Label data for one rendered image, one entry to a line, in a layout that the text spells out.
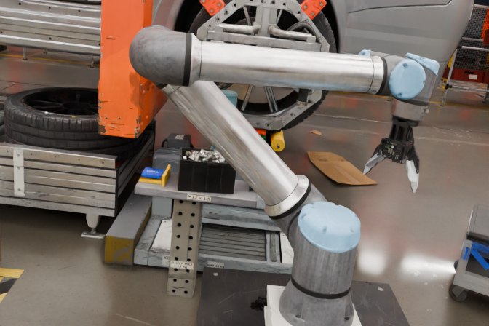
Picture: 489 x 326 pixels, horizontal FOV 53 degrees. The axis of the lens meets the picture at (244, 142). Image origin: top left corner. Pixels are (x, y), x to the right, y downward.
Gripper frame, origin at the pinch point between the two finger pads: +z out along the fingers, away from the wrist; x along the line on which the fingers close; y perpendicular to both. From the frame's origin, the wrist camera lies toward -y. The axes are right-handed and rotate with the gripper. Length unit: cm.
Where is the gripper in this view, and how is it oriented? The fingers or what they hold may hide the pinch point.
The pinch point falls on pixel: (388, 183)
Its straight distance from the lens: 148.9
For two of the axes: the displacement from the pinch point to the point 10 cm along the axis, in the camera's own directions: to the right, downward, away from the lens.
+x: 8.1, 3.1, -5.0
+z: -1.9, 9.4, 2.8
